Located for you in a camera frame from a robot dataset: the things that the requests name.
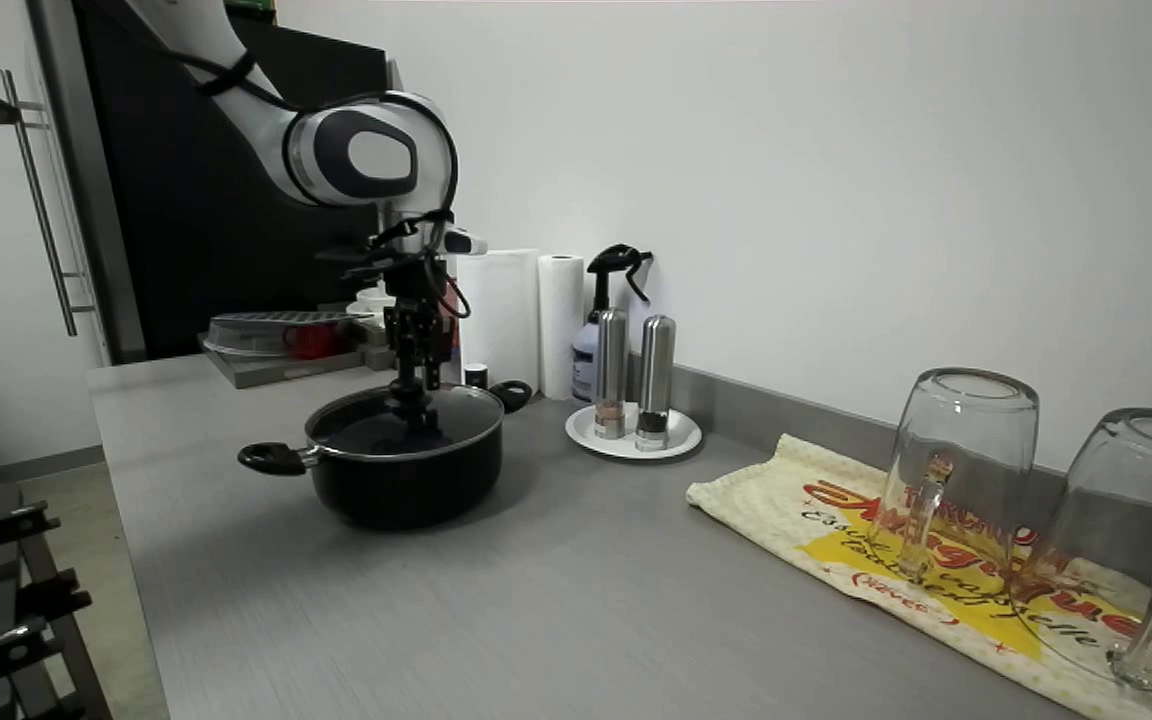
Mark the glass lid with black knob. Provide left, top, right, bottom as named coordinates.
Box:
left=306, top=381, right=513, bottom=454

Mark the dark cabinet panel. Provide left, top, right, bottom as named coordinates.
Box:
left=70, top=0, right=400, bottom=362

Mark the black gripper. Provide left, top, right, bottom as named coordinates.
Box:
left=378, top=247, right=473, bottom=412

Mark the upturned clear drinking glass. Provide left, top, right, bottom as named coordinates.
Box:
left=875, top=369, right=1045, bottom=584
left=1041, top=404, right=1152, bottom=671

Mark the grey tray with red item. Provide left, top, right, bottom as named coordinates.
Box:
left=198, top=298, right=393, bottom=391

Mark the cream printed kitchen towel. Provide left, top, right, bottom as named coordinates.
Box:
left=683, top=430, right=1152, bottom=720

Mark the white round plate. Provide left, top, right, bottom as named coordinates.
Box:
left=559, top=401, right=709, bottom=462

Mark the spray bottle with black trigger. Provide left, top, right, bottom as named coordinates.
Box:
left=570, top=241, right=656, bottom=408

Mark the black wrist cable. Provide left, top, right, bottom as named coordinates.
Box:
left=427, top=210, right=475, bottom=325

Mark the wide white paper towel roll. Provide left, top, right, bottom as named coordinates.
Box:
left=451, top=245, right=547, bottom=395

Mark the black cooking pot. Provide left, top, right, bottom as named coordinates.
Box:
left=238, top=376, right=536, bottom=530

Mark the steel grinder mill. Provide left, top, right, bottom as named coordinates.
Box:
left=591, top=309, right=634, bottom=439
left=637, top=312, right=681, bottom=450

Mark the narrow white paper towel roll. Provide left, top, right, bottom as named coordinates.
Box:
left=536, top=252, right=591, bottom=404

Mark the metal bar handle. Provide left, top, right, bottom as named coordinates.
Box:
left=0, top=66, right=101, bottom=338

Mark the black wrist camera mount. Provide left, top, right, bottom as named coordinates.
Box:
left=319, top=206, right=490, bottom=264

